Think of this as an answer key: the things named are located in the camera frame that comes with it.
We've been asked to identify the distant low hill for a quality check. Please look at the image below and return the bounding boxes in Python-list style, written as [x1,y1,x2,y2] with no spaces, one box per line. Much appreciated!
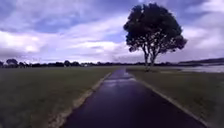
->
[179,57,224,66]

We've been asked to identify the dark wet asphalt path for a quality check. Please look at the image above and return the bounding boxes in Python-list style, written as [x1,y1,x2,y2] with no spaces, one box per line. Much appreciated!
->
[61,68,209,128]

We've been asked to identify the grass strip beside water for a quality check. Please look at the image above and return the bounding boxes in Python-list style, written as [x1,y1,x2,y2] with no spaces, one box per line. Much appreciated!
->
[126,68,224,128]

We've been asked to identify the wide grass field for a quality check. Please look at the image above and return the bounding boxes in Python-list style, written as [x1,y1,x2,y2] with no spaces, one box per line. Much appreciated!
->
[0,66,118,128]

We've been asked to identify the round dense lone tree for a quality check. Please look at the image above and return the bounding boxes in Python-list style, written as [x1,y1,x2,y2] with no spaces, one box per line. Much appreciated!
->
[122,2,188,73]

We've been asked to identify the distant row of trees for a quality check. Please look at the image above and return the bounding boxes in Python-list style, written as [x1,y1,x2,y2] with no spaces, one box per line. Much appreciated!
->
[0,58,201,69]

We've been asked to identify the pale water surface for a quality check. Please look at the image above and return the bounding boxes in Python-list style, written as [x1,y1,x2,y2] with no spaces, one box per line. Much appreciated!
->
[179,64,224,74]

